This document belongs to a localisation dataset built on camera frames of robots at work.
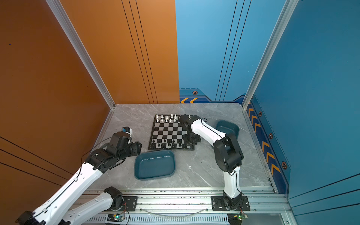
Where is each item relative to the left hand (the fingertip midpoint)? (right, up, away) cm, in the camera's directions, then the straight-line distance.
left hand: (138, 144), depth 77 cm
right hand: (+29, -3, +13) cm, 32 cm away
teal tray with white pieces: (+57, +8, +29) cm, 65 cm away
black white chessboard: (+13, +3, +23) cm, 26 cm away
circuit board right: (+51, -37, -7) cm, 63 cm away
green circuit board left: (-9, -36, -6) cm, 38 cm away
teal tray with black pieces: (+7, -15, +11) cm, 20 cm away
